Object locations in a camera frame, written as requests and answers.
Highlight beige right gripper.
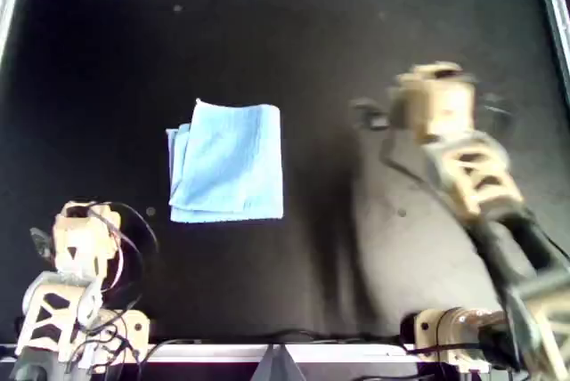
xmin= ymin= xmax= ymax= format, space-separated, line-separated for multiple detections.
xmin=397 ymin=62 xmax=476 ymax=98

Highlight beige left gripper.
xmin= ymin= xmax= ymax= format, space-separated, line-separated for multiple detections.
xmin=53 ymin=199 xmax=123 ymax=234

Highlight light blue microfibre cloth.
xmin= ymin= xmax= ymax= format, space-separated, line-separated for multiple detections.
xmin=165 ymin=97 xmax=285 ymax=224

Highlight beige right arm base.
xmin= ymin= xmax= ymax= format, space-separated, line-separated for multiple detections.
xmin=400 ymin=307 xmax=491 ymax=376

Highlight beige left arm base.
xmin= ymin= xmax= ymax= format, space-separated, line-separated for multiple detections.
xmin=91 ymin=309 xmax=151 ymax=376

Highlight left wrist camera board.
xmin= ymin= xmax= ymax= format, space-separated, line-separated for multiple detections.
xmin=29 ymin=225 xmax=54 ymax=263

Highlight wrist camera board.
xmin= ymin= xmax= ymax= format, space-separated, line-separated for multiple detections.
xmin=29 ymin=225 xmax=54 ymax=263
xmin=351 ymin=96 xmax=389 ymax=131

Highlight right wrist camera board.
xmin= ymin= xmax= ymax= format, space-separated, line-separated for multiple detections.
xmin=351 ymin=96 xmax=389 ymax=131

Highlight left arm thin wires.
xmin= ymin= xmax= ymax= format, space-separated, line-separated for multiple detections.
xmin=88 ymin=201 xmax=160 ymax=302

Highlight thick black camera cable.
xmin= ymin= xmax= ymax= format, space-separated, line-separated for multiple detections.
xmin=378 ymin=131 xmax=526 ymax=355

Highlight left base cable bundle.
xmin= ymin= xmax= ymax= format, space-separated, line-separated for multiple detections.
xmin=66 ymin=304 xmax=151 ymax=377

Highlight aluminium frame rail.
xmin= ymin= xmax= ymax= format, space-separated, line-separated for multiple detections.
xmin=535 ymin=0 xmax=570 ymax=110
xmin=0 ymin=0 xmax=24 ymax=75
xmin=0 ymin=341 xmax=570 ymax=365

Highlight gray triangular camera stand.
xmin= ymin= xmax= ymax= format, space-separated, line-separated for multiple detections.
xmin=250 ymin=343 xmax=307 ymax=381

